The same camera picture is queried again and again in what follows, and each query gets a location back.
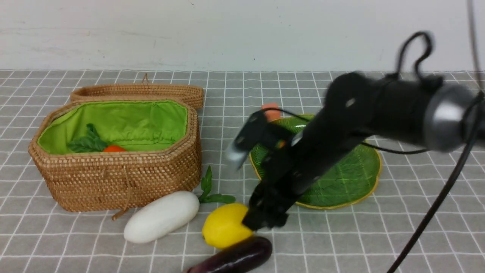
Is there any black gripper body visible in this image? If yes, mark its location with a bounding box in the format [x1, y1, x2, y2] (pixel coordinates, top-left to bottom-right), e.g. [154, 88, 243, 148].
[242, 114, 364, 231]

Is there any yellow lemon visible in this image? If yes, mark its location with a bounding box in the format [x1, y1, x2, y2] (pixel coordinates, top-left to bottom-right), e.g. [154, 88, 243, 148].
[202, 203, 253, 250]

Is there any dark purple eggplant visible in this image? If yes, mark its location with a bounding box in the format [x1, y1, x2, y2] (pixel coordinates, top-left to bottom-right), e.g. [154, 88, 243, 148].
[184, 236, 273, 273]

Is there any white radish with green leaves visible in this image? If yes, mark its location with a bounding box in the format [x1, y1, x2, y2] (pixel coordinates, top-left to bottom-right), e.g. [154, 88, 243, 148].
[124, 166, 236, 244]

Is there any orange carrot with green leaves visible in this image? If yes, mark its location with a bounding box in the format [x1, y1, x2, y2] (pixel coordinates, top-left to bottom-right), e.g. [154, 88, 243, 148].
[67, 123, 126, 153]

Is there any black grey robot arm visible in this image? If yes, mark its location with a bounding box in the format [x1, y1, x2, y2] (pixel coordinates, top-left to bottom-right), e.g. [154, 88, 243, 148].
[239, 72, 484, 231]

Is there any green glass leaf plate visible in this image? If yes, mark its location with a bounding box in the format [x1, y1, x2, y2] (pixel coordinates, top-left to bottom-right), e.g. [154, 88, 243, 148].
[249, 116, 382, 210]

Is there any small orange foam cube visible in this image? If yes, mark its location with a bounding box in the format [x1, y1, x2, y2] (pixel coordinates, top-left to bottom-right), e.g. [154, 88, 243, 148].
[260, 103, 281, 122]

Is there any woven wicker basket lid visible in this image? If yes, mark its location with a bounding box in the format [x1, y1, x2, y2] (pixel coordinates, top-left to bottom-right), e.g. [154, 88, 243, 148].
[70, 73, 204, 109]

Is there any woven wicker basket green lining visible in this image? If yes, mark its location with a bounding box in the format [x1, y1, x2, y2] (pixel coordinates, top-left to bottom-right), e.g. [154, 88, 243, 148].
[29, 99, 202, 212]

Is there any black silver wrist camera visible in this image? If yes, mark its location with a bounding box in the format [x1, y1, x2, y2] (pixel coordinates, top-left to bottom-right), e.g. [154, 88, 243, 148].
[225, 109, 285, 170]

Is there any black cable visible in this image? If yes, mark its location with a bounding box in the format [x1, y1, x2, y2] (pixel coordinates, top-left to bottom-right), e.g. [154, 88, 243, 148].
[386, 0, 485, 273]

